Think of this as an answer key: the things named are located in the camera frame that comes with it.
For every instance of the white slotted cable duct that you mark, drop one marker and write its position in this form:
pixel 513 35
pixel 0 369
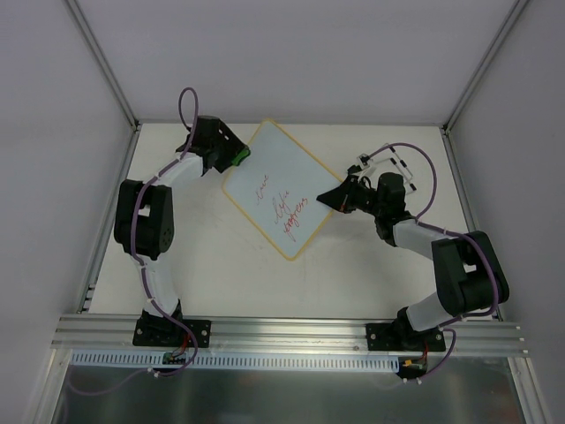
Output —
pixel 356 363

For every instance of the green whiteboard eraser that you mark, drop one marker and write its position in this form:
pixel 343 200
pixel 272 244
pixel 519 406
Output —
pixel 240 156

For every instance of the yellow framed whiteboard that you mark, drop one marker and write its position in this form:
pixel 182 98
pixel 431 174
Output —
pixel 276 189

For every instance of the aluminium mounting rail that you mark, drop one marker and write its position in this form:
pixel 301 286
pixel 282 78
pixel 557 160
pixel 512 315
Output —
pixel 288 336

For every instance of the wire whiteboard stand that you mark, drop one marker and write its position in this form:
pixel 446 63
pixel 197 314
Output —
pixel 386 161

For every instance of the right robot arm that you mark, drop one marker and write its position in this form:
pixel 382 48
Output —
pixel 469 280

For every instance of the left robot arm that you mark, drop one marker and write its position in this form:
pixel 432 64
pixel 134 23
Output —
pixel 145 228

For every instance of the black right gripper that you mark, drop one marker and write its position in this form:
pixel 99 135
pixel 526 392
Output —
pixel 353 197

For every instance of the right aluminium corner post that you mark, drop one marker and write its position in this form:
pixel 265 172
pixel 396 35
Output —
pixel 509 22

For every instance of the left aluminium corner post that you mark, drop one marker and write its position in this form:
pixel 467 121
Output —
pixel 88 36

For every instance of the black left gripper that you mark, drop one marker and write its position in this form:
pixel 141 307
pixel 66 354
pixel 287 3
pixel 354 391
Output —
pixel 227 147

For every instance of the aluminium corner post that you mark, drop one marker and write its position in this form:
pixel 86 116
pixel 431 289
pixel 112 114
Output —
pixel 509 22
pixel 88 36

